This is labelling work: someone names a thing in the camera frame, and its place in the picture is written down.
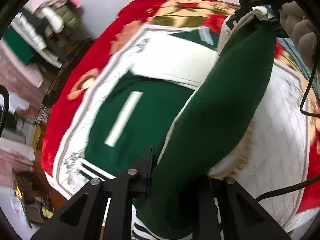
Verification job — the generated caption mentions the green white varsity jacket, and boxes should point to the green white varsity jacket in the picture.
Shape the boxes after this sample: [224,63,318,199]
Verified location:
[82,10,276,239]

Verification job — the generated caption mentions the pile of folded clothes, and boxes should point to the pile of folded clothes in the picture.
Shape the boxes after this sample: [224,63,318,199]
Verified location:
[1,0,85,68]

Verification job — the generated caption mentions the grey gloved hand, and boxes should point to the grey gloved hand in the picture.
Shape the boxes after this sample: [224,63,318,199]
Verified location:
[279,1,318,68]

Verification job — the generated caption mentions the white quilted bed mat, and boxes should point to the white quilted bed mat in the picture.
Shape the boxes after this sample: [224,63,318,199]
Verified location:
[53,24,310,197]

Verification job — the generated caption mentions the red floral blanket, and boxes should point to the red floral blanket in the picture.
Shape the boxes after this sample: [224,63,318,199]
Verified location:
[41,0,319,219]

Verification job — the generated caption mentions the pink patterned cover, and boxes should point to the pink patterned cover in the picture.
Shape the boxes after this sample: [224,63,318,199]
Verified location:
[1,40,46,171]

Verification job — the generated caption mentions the black cable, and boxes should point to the black cable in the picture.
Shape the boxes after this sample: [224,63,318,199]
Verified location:
[254,52,320,204]

